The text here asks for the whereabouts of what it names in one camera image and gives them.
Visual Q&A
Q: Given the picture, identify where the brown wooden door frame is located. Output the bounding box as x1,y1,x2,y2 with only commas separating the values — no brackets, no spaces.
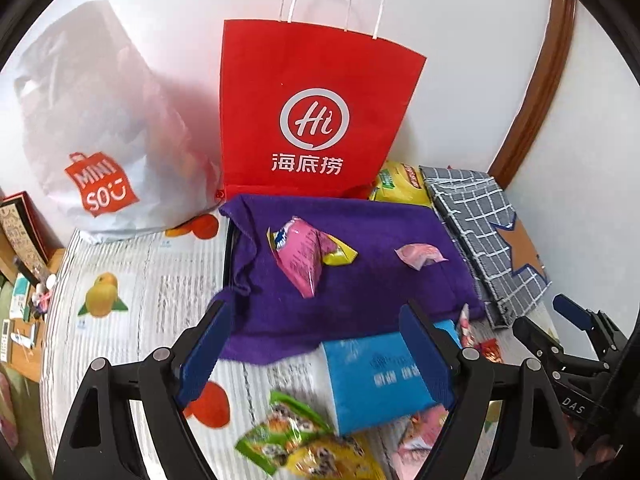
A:
487,0,578,191

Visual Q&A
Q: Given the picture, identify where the wooden side table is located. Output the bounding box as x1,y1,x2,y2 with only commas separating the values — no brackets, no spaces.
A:
0,247,66,386

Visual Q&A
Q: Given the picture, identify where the green snack packet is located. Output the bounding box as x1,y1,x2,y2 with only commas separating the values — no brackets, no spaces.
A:
235,390,333,476

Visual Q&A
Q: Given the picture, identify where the yellow snack bag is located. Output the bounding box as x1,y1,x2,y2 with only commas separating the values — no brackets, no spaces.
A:
368,160,433,208

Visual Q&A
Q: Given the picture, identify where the small pink candy packet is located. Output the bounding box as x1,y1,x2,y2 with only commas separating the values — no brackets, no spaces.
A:
394,242,449,272

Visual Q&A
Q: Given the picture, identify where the red paper bag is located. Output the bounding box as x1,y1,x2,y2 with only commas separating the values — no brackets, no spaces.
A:
218,0,428,201

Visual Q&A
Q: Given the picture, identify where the teal white small box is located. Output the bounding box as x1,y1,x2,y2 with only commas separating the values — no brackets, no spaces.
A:
12,272,32,320

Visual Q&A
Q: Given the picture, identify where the pink white striped packet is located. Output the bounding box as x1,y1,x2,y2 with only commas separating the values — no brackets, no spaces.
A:
457,302,481,351

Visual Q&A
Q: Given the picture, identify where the fruit printed bed sheet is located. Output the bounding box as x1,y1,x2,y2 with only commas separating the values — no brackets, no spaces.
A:
42,212,561,480

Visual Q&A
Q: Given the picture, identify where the pink foil snack packet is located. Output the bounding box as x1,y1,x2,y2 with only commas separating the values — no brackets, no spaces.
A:
266,216,360,300

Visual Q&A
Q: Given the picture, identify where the patterned brown box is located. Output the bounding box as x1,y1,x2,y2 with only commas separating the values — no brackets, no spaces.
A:
0,200,42,281

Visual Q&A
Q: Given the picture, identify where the dark red box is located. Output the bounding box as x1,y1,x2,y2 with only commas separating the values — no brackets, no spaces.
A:
0,191,51,266

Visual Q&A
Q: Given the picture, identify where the yellow snack packet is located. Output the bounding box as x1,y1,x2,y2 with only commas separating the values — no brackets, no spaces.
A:
280,432,388,480

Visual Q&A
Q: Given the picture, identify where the white plastic bag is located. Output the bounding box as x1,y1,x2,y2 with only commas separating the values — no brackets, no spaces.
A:
12,0,223,246

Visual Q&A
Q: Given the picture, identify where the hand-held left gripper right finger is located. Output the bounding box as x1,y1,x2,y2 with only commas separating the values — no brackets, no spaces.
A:
398,299,586,480

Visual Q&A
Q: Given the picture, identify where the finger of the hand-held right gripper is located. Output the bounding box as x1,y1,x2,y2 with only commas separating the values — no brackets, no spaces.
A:
511,314,601,376
552,294,628,348

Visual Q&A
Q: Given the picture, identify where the blue tissue pack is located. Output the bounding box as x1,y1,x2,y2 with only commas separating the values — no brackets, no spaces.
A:
320,319,463,436

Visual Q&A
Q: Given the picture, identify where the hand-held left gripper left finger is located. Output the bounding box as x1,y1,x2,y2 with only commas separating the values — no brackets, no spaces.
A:
52,300,236,480

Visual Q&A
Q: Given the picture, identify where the small red snack packet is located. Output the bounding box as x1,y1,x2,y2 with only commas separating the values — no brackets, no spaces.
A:
477,337,501,363

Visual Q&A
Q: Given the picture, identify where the purple cloth bin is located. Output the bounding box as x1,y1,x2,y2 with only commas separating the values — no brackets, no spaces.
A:
210,192,486,366

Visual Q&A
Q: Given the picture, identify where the grey checked star cloth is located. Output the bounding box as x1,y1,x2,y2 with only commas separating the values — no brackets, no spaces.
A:
419,165,553,331

